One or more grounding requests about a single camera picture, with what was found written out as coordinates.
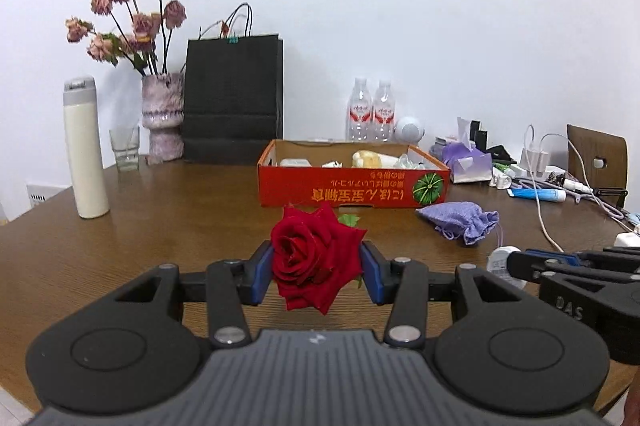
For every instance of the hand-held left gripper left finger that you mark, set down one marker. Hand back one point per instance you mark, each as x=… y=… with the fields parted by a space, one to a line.
x=262 y=276

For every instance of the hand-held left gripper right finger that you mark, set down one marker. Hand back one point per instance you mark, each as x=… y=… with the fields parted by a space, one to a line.
x=372 y=276

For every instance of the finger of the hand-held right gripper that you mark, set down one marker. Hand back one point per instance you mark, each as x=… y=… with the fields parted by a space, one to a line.
x=600 y=260
x=525 y=268

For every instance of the white round case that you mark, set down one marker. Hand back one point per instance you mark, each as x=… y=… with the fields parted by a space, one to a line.
x=499 y=258

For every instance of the red rose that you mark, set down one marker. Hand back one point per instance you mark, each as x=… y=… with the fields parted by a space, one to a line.
x=312 y=256

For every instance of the red cardboard box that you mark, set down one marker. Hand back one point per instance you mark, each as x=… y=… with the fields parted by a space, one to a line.
x=325 y=191

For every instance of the white power adapter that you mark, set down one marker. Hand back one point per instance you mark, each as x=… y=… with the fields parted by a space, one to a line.
x=627 y=240

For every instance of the blue tube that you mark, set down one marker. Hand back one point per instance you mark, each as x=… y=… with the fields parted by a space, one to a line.
x=540 y=194

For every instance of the brown wooden chair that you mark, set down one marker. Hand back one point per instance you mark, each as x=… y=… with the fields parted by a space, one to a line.
x=595 y=146

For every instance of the yellow white plush toy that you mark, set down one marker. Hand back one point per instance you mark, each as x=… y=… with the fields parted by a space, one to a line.
x=370 y=159

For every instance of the flat white case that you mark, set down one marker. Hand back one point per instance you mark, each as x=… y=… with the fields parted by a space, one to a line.
x=295 y=162

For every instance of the purple tissue pack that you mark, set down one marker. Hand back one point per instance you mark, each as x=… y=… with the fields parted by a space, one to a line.
x=470 y=163

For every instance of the black small box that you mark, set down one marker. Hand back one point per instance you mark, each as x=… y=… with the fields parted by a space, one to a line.
x=479 y=133

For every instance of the white round speaker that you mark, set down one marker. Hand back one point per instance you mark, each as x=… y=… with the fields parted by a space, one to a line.
x=410 y=130

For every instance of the clear water bottle red label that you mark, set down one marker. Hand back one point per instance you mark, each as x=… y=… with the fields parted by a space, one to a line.
x=384 y=116
x=359 y=116

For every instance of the black paper bag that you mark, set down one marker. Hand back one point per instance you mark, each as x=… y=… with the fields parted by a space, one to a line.
x=232 y=101

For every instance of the clear drinking glass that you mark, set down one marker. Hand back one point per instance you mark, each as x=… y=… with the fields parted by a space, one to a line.
x=124 y=151

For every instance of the pink speckled vase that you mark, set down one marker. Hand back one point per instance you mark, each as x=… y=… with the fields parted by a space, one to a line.
x=161 y=116

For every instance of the white thermos bottle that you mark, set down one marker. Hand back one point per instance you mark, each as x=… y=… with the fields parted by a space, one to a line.
x=87 y=156

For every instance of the bunch of dried roses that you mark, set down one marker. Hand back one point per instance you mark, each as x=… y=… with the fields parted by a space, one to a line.
x=145 y=26

